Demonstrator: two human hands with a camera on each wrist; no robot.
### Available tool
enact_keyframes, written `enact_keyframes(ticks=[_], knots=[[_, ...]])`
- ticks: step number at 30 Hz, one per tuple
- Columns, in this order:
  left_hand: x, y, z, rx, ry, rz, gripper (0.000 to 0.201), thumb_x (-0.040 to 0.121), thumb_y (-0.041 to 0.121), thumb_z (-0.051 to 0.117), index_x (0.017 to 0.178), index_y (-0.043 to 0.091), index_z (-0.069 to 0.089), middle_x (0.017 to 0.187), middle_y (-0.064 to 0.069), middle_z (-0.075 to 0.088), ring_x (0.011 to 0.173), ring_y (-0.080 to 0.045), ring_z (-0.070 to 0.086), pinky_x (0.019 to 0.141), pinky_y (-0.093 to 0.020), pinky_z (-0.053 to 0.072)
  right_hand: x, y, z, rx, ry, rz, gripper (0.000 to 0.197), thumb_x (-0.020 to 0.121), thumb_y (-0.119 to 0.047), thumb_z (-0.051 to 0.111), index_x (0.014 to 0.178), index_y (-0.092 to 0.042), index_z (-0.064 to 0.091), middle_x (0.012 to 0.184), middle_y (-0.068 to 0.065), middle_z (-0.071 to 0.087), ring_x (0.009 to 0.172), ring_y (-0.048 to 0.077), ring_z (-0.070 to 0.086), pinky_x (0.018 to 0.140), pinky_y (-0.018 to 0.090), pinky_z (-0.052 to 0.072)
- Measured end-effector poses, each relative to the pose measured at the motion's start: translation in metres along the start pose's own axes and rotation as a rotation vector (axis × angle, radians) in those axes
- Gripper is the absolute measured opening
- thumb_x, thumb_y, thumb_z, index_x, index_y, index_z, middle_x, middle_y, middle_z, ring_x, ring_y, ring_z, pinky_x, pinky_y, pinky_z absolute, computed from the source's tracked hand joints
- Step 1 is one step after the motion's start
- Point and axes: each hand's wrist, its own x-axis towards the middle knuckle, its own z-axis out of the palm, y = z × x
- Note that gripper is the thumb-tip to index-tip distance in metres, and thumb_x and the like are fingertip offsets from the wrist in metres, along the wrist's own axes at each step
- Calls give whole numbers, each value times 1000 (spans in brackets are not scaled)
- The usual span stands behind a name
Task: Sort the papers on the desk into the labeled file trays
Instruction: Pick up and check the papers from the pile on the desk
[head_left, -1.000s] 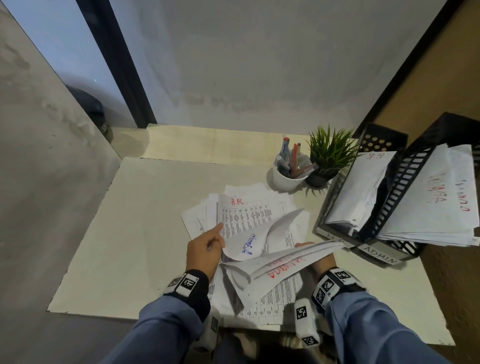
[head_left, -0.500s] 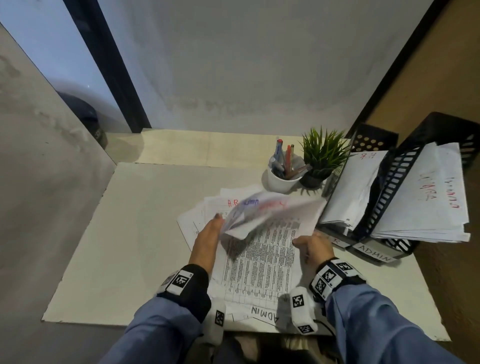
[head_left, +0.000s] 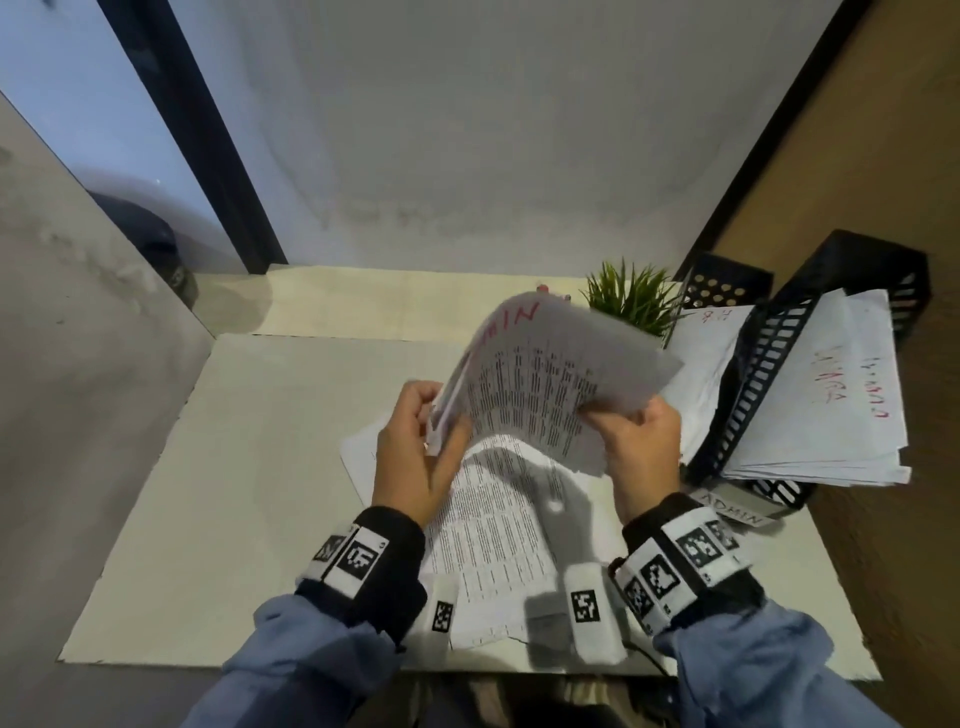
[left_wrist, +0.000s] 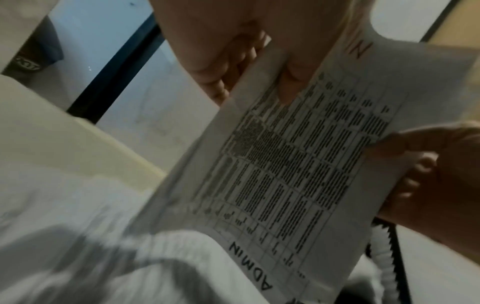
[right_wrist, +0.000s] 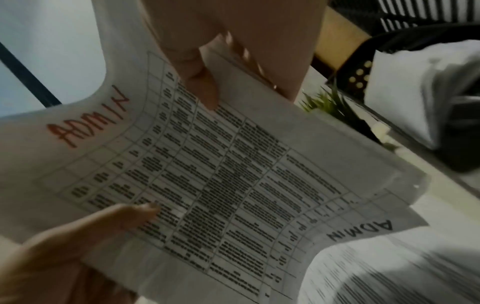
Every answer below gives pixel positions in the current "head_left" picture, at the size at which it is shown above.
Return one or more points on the person's right hand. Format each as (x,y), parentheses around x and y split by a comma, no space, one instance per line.
(645,465)

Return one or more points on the person's left hand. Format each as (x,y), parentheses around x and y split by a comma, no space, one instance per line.
(409,472)

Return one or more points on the pile of printed papers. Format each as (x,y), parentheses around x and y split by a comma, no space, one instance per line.
(487,525)

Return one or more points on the bundle of white papers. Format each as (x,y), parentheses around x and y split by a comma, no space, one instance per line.
(705,367)
(817,412)

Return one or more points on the sheaf of printed papers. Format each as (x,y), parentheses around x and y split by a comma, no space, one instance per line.
(555,375)

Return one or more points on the black ADMIN file holder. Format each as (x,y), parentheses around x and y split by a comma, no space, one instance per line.
(862,255)

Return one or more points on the person's left forearm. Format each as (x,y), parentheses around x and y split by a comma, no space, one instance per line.
(300,667)

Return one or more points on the person's right forearm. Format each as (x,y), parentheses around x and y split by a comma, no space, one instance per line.
(757,675)

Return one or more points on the black left wrist band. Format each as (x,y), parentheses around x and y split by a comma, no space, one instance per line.
(367,570)

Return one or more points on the green plant in black pot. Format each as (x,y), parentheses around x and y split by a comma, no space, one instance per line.
(634,296)

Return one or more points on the light wooden ledge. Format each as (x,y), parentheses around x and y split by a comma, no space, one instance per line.
(360,300)

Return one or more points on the white table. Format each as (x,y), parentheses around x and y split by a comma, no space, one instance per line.
(225,510)

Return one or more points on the dark round object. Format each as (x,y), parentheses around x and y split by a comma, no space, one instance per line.
(142,240)

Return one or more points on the black edge trim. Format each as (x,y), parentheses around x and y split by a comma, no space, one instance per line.
(780,135)

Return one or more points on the frosted window glass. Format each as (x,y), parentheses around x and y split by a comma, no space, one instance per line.
(90,97)

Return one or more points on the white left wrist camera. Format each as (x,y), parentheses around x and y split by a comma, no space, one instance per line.
(441,615)

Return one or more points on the black window frame post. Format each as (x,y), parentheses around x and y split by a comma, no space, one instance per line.
(195,135)

